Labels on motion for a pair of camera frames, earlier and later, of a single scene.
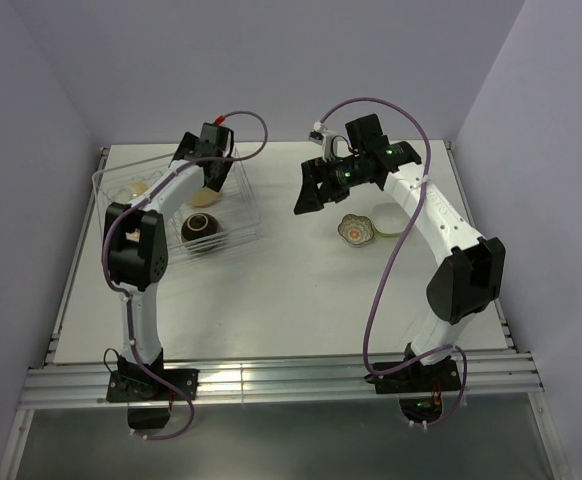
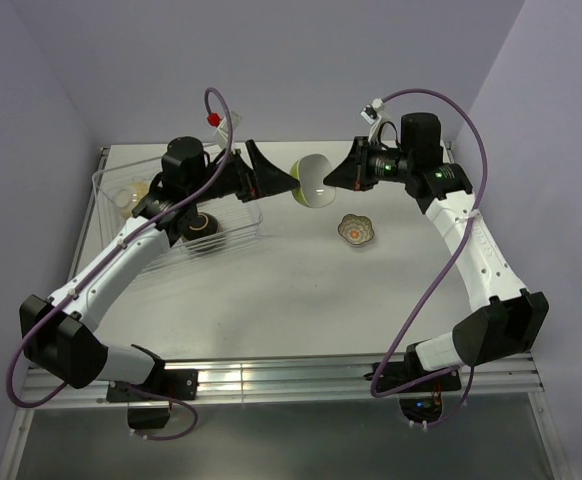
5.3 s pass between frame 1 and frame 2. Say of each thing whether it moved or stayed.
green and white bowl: moved
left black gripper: moved
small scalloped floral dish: stayed
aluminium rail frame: stayed
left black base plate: stayed
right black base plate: stayed
